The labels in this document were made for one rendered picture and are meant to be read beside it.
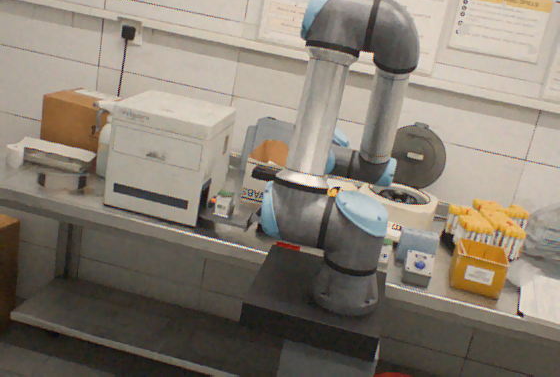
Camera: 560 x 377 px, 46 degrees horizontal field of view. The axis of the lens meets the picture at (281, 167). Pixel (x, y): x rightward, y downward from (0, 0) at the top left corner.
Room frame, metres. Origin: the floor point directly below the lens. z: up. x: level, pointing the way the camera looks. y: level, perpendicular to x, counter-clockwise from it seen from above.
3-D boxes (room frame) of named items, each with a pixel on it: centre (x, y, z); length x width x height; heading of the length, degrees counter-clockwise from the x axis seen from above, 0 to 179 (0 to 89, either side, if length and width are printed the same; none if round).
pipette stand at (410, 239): (1.72, -0.42, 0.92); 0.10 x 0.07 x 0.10; 88
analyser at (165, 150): (1.83, 0.31, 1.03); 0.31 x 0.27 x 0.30; 82
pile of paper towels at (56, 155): (2.00, 0.73, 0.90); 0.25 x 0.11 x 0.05; 82
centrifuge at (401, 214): (1.97, -0.38, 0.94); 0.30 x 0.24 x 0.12; 163
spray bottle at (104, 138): (1.96, 0.55, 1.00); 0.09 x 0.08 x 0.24; 172
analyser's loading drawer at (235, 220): (1.71, 0.16, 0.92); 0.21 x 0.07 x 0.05; 82
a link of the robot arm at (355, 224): (1.30, -0.18, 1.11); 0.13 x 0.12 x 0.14; 81
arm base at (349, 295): (1.30, -0.19, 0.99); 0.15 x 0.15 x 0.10
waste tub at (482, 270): (1.66, -0.58, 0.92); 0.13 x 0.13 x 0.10; 79
